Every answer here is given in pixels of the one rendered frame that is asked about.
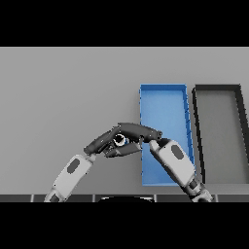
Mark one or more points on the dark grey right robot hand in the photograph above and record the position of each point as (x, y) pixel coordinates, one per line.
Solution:
(139, 130)

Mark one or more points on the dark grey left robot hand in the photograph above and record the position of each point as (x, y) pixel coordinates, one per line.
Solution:
(100, 142)

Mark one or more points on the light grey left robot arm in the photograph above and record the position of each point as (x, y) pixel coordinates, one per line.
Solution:
(69, 176)

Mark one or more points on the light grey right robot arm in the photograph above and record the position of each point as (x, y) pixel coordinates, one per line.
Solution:
(175, 162)

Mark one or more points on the blue bin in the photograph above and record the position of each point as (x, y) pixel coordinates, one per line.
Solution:
(162, 110)

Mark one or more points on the dark grey bin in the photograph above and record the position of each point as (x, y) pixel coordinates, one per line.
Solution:
(220, 136)

